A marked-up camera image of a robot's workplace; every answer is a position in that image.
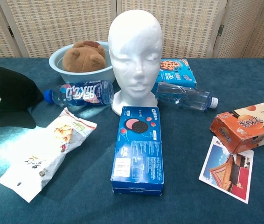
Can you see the blue Oreo cookie box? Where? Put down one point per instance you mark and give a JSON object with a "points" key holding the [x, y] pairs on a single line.
{"points": [[137, 154]]}

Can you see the woven bamboo folding screen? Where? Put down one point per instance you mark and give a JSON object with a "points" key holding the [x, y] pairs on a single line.
{"points": [[52, 23]]}

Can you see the brown plush capybara toy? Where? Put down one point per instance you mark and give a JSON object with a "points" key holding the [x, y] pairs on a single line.
{"points": [[83, 59]]}

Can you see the black baseball cap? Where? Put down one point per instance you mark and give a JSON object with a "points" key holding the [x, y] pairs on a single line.
{"points": [[13, 91]]}

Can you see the orange biscuit box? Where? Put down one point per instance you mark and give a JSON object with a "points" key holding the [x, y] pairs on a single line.
{"points": [[246, 130]]}

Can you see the red palace postcard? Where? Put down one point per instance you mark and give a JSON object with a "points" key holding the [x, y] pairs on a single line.
{"points": [[227, 172]]}

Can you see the blue label drink bottle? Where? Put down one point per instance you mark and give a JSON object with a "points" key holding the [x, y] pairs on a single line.
{"points": [[76, 94]]}

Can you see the black screen hinge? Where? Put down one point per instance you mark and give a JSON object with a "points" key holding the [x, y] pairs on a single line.
{"points": [[10, 31], [220, 30]]}

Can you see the light blue plastic basin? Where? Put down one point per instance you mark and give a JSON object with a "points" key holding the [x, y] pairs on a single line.
{"points": [[85, 75]]}

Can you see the clear water bottle white cap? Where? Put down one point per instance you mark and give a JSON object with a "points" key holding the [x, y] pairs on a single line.
{"points": [[185, 98]]}

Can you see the blue chocolate chip cookie box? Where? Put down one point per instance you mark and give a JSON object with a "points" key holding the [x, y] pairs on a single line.
{"points": [[178, 74]]}

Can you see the white snack bag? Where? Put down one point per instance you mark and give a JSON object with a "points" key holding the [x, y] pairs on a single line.
{"points": [[43, 154]]}

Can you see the white foam mannequin head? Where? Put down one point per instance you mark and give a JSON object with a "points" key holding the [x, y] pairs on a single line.
{"points": [[134, 58]]}

